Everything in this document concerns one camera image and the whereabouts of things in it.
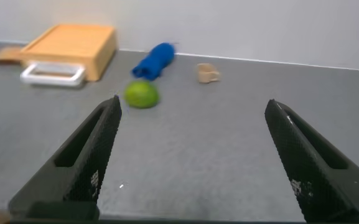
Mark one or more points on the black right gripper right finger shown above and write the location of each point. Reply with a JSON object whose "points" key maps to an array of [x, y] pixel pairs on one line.
{"points": [[313, 174]]}

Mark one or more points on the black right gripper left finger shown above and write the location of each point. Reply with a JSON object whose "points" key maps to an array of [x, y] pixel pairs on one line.
{"points": [[86, 174]]}

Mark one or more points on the yellow drawer case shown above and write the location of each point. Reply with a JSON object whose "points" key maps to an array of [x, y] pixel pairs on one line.
{"points": [[73, 42]]}

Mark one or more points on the green lime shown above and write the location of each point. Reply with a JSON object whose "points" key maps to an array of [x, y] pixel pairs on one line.
{"points": [[141, 95]]}

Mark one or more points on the blue rolled towel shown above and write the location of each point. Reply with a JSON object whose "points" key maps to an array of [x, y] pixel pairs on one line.
{"points": [[154, 60]]}

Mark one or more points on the beige cup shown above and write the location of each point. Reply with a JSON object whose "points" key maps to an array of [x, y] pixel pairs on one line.
{"points": [[208, 74]]}

